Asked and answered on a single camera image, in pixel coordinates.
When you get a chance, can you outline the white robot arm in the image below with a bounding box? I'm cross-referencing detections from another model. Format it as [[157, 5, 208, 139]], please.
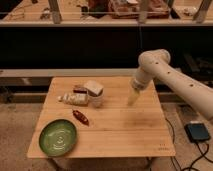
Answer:
[[131, 49, 213, 124]]

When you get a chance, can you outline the white cup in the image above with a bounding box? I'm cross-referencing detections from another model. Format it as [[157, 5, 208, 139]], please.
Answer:
[[89, 93, 103, 108]]

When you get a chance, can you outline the beige bread slice block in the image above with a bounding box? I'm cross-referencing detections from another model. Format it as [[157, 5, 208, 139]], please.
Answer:
[[84, 80, 103, 97]]

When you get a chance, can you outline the wooden folding table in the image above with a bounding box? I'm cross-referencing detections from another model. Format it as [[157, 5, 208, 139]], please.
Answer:
[[27, 77, 175, 159]]

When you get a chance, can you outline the small brown chocolate box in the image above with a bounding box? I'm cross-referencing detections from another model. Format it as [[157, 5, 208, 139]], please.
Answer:
[[73, 85, 87, 94]]

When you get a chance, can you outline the red chili pepper toy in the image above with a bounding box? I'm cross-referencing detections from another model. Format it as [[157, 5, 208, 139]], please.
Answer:
[[72, 110, 89, 125]]

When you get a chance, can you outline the white lying bottle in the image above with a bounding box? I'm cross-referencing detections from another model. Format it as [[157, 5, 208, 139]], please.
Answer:
[[58, 93, 88, 106]]

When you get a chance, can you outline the black foot pedal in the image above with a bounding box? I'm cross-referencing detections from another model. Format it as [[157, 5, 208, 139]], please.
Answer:
[[184, 123, 211, 143]]

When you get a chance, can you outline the brown tray on shelf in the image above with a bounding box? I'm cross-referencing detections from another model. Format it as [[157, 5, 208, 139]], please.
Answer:
[[108, 0, 170, 19]]

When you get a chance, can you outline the green ceramic bowl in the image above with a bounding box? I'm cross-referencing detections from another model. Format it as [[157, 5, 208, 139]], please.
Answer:
[[39, 119, 77, 157]]

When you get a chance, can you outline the long wooden background shelf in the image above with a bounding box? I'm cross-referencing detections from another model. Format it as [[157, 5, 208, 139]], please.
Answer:
[[0, 0, 213, 27]]

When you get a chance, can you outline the black pedal cable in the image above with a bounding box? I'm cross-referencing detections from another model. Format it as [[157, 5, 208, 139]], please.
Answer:
[[165, 118, 213, 171]]

